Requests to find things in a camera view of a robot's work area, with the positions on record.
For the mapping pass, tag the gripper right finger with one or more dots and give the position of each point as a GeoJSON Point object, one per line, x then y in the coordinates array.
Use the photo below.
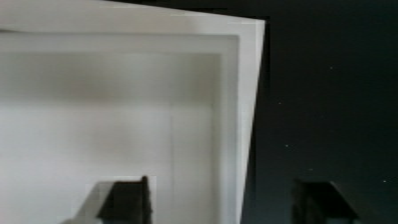
{"type": "Point", "coordinates": [318, 206]}

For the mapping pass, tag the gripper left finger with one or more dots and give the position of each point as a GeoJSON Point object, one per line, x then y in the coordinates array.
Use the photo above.
{"type": "Point", "coordinates": [126, 207]}

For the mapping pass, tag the white drawer cabinet frame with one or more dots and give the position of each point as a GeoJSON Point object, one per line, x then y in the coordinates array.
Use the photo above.
{"type": "Point", "coordinates": [128, 83]}

